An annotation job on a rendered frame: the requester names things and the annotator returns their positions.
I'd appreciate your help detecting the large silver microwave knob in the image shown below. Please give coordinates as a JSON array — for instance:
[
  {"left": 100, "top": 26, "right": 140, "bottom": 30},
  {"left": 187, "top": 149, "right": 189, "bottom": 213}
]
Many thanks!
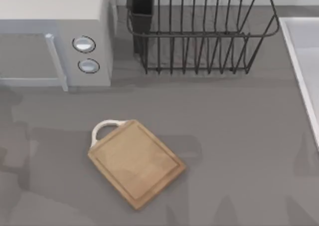
[{"left": 72, "top": 35, "right": 97, "bottom": 54}]

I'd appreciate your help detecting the black wire dish rack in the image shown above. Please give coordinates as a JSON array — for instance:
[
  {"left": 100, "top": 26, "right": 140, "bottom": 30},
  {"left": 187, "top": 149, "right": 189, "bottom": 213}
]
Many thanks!
[{"left": 126, "top": 0, "right": 280, "bottom": 75}]

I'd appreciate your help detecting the small silver microwave knob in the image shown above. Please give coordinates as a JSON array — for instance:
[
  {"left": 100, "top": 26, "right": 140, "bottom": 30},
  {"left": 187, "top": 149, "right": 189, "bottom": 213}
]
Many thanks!
[{"left": 77, "top": 58, "right": 101, "bottom": 74}]

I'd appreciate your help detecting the microwave door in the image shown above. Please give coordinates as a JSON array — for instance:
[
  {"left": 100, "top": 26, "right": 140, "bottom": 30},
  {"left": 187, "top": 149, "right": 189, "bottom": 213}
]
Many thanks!
[{"left": 0, "top": 33, "right": 68, "bottom": 92}]

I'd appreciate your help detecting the black cutlery holder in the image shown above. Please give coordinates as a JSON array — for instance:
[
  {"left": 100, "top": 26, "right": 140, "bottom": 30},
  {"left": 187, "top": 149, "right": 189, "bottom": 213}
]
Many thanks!
[{"left": 126, "top": 0, "right": 156, "bottom": 35}]

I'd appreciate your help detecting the microwave door handle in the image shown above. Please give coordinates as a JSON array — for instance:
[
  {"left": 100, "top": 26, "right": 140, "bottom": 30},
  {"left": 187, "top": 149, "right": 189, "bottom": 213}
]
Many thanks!
[{"left": 45, "top": 33, "right": 69, "bottom": 92}]

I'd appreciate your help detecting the wooden cutting board white handle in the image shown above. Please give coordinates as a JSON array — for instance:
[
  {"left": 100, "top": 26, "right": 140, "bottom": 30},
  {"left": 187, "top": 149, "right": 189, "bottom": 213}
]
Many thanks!
[{"left": 87, "top": 119, "right": 186, "bottom": 212}]

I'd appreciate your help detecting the pale microwave oven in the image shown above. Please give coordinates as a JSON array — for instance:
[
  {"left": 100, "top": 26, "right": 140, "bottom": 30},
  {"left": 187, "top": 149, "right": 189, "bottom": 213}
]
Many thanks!
[{"left": 0, "top": 0, "right": 118, "bottom": 92}]

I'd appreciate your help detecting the white sink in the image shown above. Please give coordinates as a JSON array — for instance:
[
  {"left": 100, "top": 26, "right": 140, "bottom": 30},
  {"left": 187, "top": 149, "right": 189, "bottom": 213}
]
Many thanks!
[{"left": 278, "top": 17, "right": 319, "bottom": 153}]

